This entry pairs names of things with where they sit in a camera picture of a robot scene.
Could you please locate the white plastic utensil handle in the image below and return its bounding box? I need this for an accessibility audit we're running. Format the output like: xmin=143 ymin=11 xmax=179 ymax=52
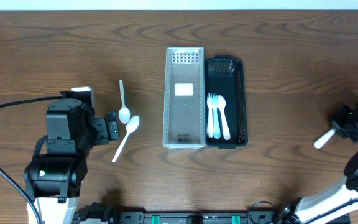
xmin=313 ymin=129 xmax=336 ymax=149

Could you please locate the white plastic fork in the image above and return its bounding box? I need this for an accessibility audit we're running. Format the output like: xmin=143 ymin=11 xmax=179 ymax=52
xmin=206 ymin=93 xmax=214 ymax=138

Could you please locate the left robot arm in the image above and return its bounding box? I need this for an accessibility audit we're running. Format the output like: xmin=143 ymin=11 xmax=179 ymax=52
xmin=24 ymin=87 xmax=119 ymax=223

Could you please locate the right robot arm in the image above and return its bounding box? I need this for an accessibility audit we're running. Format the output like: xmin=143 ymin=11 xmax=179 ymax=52
xmin=273 ymin=103 xmax=358 ymax=224

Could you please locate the pale green plastic spoon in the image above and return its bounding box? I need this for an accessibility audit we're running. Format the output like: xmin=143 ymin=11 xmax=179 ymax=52
xmin=119 ymin=80 xmax=131 ymax=124

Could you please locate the clear perforated plastic basket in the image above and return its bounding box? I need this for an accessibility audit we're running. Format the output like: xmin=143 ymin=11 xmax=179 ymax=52
xmin=162 ymin=47 xmax=206 ymax=149

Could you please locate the white spoon in black basket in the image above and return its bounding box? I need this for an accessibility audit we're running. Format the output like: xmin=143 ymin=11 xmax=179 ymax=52
xmin=218 ymin=95 xmax=231 ymax=141

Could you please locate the black perforated plastic basket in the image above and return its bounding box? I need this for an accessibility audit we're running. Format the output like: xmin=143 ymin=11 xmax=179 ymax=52
xmin=205 ymin=55 xmax=249 ymax=149

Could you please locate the white plastic spoon long handle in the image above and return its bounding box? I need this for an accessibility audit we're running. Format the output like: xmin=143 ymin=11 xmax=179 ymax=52
xmin=112 ymin=115 xmax=140 ymax=163

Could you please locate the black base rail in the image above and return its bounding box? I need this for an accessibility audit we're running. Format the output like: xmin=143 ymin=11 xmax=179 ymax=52
xmin=73 ymin=202 xmax=352 ymax=224

